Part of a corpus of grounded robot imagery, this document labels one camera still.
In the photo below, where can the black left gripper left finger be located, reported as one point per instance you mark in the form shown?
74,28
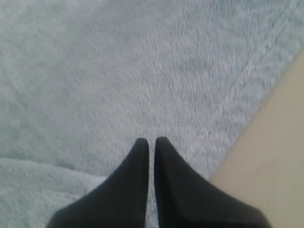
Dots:
119,202

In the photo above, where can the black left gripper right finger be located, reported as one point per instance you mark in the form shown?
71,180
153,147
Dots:
186,200

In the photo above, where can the light blue fluffy towel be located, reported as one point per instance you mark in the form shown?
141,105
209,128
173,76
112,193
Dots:
81,80

